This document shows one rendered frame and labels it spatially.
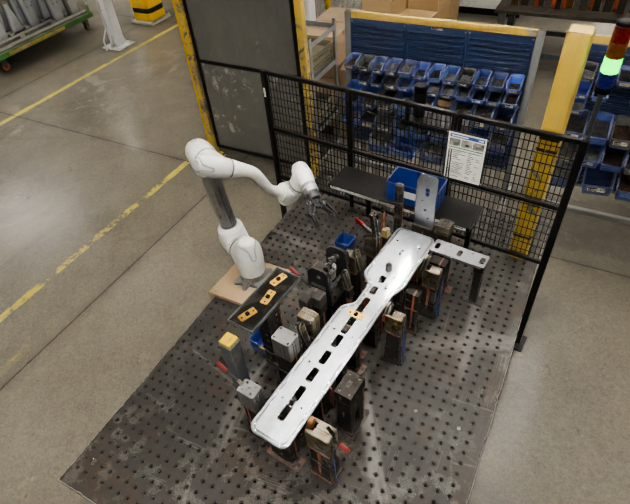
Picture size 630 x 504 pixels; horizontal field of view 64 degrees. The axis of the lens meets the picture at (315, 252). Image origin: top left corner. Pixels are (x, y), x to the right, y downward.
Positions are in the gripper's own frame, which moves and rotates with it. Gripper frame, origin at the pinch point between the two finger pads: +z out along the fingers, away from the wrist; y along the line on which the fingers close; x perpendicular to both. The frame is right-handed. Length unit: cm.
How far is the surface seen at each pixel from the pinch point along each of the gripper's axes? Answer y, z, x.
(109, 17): -105, -572, -317
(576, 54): -47, 3, 130
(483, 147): -56, 3, 71
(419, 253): -28, 36, 24
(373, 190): -41.2, -16.3, 7.1
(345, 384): 45, 84, 13
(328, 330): 32, 57, 2
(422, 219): -42, 18, 26
